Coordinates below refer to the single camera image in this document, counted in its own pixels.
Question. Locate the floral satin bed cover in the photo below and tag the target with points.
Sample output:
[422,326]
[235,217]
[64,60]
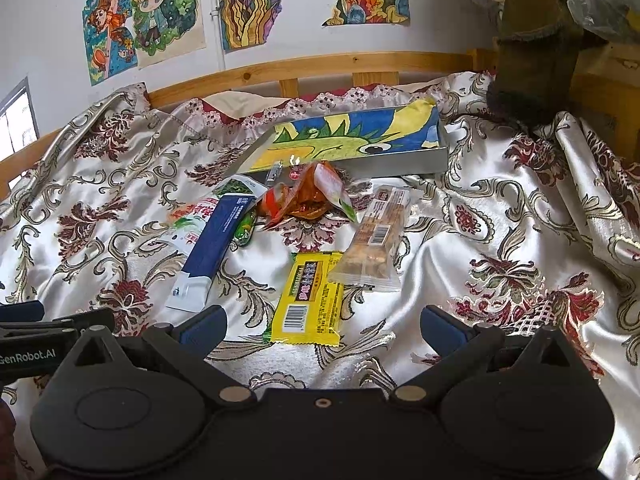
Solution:
[520,229]

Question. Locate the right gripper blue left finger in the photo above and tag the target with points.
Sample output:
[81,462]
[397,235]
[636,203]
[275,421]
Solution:
[201,334]

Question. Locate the navy blue long snack packet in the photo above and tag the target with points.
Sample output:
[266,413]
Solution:
[191,286]

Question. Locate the hanging dark clothes pile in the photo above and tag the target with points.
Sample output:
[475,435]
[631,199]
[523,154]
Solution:
[538,46]

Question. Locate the white green pickle bag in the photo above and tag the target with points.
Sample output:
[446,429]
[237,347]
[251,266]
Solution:
[186,225]

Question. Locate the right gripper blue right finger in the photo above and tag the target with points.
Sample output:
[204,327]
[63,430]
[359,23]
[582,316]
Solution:
[442,332]

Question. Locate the orange spicy snack bag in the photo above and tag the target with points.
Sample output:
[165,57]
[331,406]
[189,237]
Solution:
[318,189]

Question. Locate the clear cracker snack packet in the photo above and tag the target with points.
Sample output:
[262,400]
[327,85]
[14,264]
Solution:
[369,260]

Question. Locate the blond boy drawing poster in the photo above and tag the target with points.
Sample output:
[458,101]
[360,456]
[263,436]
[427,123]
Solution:
[164,29]

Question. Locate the cardboard box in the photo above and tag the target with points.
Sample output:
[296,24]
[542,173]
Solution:
[605,91]

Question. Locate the green stick snack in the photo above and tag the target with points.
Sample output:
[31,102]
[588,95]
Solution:
[244,231]

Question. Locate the anime girl drawing poster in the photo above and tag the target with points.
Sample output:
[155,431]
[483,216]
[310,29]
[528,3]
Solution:
[109,44]

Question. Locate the yellow snack packet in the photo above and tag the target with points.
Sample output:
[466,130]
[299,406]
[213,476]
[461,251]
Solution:
[309,309]

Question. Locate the cream pillow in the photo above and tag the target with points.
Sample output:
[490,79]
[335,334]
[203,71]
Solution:
[239,104]

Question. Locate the grey tray with painted liner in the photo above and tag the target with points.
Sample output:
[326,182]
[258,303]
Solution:
[381,143]

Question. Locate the window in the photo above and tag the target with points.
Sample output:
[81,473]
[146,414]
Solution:
[18,125]

